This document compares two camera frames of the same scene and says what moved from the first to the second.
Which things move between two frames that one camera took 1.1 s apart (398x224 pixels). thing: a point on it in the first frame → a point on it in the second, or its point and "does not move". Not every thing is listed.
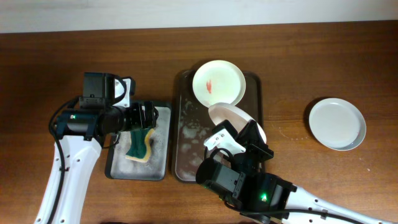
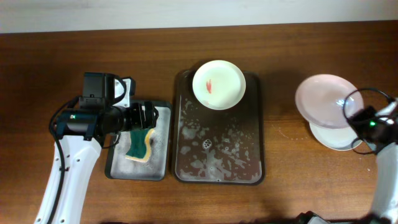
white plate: (235, 115) → (328, 101)
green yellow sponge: (140, 149) does not move
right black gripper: (253, 140) → (357, 114)
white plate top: (219, 81) does not move
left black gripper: (151, 116) does not move
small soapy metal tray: (155, 168) does not move
